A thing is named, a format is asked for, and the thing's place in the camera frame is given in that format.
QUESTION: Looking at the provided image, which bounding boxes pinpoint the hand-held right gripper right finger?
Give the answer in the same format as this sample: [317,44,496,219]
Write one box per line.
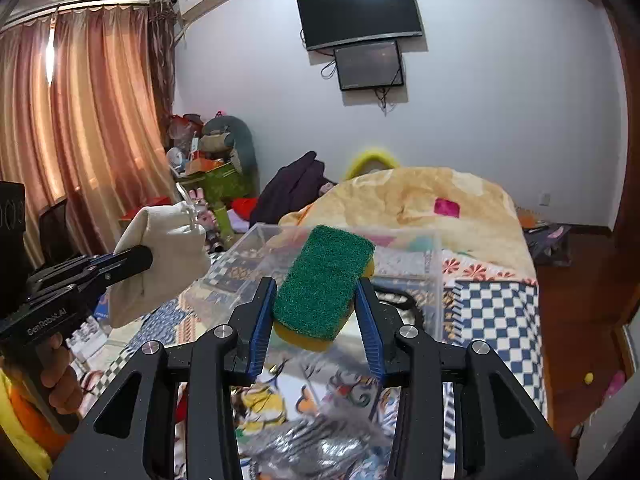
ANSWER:
[354,276,581,480]

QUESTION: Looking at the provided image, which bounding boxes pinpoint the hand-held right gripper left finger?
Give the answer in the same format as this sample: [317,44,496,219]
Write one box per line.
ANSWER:
[49,276,278,480]

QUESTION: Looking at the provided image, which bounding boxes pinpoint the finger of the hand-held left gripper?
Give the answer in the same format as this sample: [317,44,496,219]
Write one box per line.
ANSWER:
[75,245,154,293]

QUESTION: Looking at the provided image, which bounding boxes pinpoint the cream cloth pouch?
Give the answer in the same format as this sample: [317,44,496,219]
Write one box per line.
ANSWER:
[106,202,213,330]

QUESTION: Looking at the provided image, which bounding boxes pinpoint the green and yellow sponge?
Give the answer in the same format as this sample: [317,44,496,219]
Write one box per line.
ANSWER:
[271,225,377,354]

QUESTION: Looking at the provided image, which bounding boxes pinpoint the clear plastic storage box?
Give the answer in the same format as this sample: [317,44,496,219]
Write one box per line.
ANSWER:
[181,223,446,411]

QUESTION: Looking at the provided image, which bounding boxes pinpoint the person's yellow sleeved left forearm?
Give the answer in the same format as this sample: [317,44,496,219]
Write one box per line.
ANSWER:
[0,360,71,480]

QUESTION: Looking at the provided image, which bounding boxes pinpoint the person's left hand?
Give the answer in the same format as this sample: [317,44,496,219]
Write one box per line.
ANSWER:
[39,333,84,417]

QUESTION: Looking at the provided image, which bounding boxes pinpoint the black office chair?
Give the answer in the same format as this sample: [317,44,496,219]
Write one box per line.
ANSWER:
[38,198,76,267]

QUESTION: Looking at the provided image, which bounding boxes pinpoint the pink eared rabbit toy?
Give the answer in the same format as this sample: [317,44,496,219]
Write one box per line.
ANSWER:
[189,187,219,235]

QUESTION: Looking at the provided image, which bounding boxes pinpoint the yellow patterned quilt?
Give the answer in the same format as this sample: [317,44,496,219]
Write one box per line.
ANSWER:
[278,166,538,281]

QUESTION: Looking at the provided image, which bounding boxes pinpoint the checkered patterned bed sheet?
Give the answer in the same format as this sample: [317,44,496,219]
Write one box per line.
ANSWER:
[65,230,551,480]

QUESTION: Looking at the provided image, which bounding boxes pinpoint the dark purple garment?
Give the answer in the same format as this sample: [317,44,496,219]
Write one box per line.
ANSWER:
[250,151,335,226]

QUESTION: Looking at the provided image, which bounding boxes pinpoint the green cardboard box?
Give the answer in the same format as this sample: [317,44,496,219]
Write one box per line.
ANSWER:
[202,161,254,203]

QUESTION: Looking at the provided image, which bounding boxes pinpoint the pink curtain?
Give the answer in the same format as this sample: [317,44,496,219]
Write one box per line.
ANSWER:
[0,0,177,271]

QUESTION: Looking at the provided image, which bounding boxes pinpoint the yellow fuzzy plush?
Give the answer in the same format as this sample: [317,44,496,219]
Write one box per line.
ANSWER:
[344,144,402,181]

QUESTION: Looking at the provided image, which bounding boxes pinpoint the grey green plush toy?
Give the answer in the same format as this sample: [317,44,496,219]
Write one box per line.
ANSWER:
[199,116,259,196]

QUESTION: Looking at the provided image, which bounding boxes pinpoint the dark printed bag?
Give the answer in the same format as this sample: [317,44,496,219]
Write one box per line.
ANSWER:
[523,223,573,268]

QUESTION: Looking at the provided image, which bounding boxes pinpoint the small black wall monitor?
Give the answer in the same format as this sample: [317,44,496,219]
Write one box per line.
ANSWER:
[333,40,406,93]

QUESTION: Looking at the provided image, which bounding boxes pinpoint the large black wall television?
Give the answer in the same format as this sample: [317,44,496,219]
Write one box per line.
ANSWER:
[296,0,425,53]

